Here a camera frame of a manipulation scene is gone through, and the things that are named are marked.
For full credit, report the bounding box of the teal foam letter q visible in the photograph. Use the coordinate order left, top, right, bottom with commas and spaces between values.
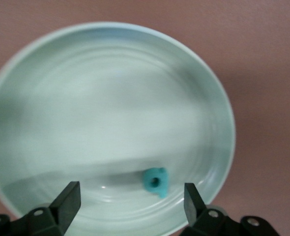
142, 167, 169, 199

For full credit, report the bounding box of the pale green plate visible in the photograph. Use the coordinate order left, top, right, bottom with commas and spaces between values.
0, 22, 236, 236

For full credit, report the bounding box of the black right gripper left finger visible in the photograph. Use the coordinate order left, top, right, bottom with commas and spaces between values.
0, 181, 82, 236

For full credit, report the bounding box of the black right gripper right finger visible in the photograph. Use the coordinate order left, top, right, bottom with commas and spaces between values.
179, 182, 281, 236

